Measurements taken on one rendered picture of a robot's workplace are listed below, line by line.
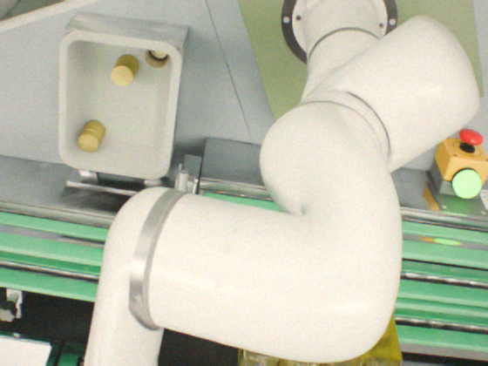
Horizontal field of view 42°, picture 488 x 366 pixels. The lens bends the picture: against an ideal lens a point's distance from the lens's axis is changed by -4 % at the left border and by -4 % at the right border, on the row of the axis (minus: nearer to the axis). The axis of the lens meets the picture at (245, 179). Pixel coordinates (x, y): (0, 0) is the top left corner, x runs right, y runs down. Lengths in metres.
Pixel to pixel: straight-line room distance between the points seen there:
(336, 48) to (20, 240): 0.56
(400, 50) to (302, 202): 0.16
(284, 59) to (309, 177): 0.54
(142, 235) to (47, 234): 0.66
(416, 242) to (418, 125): 0.49
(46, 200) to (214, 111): 0.30
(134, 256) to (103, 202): 0.69
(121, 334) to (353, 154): 0.17
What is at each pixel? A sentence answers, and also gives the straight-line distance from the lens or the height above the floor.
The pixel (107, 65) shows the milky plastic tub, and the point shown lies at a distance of 1.03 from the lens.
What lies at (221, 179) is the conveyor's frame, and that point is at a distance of 0.97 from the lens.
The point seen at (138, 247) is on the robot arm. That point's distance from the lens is 0.38.
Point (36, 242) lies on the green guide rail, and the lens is 1.01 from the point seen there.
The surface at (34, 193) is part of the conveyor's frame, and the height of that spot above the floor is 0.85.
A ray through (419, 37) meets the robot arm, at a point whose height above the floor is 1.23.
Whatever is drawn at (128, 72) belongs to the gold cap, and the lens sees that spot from 0.98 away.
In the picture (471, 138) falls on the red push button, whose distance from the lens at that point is 1.06.
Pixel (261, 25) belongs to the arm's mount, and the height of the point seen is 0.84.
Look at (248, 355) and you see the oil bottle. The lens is 0.90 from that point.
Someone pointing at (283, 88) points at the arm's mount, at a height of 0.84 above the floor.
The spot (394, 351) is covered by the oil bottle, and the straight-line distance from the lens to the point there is 0.96.
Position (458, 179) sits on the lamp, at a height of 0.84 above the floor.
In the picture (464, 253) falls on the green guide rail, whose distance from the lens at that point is 1.00.
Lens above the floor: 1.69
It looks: 57 degrees down
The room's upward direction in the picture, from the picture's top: 176 degrees counter-clockwise
